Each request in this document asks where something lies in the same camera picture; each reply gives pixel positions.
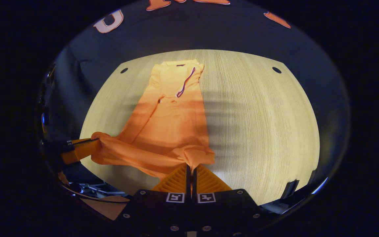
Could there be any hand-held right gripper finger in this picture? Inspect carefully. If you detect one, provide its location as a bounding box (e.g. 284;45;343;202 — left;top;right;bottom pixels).
114;163;191;237
192;164;269;237

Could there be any orange T-shirt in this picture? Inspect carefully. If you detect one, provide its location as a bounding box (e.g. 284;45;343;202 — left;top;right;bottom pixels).
91;59;215;181

